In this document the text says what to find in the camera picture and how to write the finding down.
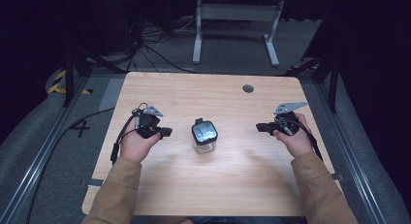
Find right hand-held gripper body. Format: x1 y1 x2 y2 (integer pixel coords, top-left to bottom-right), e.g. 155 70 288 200
272 101 309 137

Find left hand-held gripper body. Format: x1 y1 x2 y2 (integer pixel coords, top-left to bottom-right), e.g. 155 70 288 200
131 103 165 140

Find glass jar with black lid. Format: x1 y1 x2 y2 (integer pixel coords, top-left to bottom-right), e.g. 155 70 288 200
191 117 219 155

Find person's right hand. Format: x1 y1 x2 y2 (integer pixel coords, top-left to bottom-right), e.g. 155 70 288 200
272 112 314 159

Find person's left hand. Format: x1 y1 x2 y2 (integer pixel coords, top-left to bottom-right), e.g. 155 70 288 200
119 117 162 164

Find black metal stand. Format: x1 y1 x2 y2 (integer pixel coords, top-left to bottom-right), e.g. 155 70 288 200
63 46 127 108
284 52 340 114

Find yellow black hazard tape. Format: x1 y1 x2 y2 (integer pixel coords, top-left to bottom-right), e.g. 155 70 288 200
47 69 94 96

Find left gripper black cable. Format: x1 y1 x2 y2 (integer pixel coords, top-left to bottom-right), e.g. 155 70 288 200
24 103 149 224

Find black floor cables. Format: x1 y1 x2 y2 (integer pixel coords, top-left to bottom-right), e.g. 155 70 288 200
122 19 202 75

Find aluminium floor rail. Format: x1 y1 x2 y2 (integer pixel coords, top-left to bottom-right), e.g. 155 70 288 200
0 76 91 224
315 81 389 224

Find white metal table frame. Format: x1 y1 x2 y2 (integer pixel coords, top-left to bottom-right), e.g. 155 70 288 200
191 0 285 68

